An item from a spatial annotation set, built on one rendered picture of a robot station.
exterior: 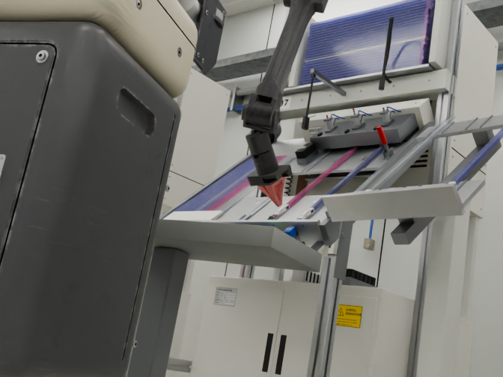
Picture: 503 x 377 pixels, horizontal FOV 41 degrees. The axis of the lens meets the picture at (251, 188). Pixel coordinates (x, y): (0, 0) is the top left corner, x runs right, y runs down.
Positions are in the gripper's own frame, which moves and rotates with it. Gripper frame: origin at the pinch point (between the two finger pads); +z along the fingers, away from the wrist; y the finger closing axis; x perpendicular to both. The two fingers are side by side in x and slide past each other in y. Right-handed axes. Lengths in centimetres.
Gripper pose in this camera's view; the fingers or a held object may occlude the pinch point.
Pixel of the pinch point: (278, 203)
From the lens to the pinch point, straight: 172.2
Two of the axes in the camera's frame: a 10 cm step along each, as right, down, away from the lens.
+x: -5.9, 4.3, -6.9
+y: -7.5, 0.3, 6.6
